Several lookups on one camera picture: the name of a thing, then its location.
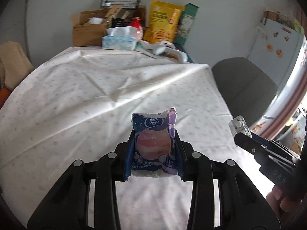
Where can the grey upholstered chair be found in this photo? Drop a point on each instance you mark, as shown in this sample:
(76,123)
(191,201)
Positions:
(245,88)

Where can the black wire basket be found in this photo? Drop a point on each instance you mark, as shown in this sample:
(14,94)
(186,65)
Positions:
(123,4)

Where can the orange chair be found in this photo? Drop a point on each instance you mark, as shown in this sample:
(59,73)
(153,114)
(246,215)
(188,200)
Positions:
(4,94)

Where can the yellow snack bag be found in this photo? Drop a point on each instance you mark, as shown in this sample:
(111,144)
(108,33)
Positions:
(162,22)

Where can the red white bottle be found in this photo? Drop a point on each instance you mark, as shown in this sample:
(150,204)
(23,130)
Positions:
(135,23)

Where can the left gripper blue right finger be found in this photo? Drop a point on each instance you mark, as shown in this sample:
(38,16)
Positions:
(223,196)

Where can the white game controller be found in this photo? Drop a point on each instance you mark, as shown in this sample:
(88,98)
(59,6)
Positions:
(161,48)

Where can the person's right hand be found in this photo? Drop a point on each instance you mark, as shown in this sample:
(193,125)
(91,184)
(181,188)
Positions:
(281,203)

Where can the white dotted tablecloth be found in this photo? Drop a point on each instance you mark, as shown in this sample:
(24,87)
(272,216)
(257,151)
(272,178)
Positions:
(79,104)

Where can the green tall box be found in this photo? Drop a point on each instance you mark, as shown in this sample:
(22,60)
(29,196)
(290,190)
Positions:
(185,23)

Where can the silver pill blister pack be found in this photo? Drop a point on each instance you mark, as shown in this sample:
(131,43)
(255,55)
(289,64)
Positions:
(238,125)

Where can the purple Vinda tissue packet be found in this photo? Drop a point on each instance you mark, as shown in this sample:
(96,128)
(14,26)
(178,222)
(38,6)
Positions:
(154,154)

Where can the brown cardboard box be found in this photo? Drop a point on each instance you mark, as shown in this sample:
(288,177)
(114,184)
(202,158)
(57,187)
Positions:
(85,34)

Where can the blue tissue pack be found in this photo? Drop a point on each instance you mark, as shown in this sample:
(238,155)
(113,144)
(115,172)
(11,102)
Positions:
(120,38)

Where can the white refrigerator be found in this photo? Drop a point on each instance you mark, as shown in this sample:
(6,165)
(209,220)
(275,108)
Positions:
(276,50)

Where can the beige cloth on chair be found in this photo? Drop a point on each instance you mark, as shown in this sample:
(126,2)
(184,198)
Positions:
(17,66)

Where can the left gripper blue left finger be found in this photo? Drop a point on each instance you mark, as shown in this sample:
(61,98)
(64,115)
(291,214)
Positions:
(65,206)

